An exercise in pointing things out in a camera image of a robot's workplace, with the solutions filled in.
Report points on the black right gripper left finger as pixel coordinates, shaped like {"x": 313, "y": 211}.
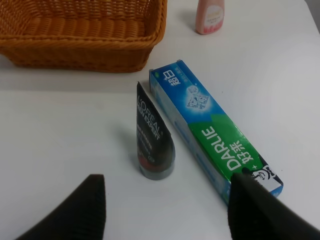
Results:
{"x": 81, "y": 216}

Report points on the Darlie toothpaste box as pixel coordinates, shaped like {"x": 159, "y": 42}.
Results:
{"x": 218, "y": 145}

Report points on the orange wicker basket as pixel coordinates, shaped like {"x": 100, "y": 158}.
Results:
{"x": 112, "y": 36}

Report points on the black L'Oreal tube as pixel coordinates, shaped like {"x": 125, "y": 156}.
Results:
{"x": 155, "y": 147}

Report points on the pink bottle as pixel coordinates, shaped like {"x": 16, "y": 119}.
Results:
{"x": 209, "y": 16}

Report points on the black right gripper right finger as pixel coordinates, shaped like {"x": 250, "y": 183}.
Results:
{"x": 255, "y": 214}

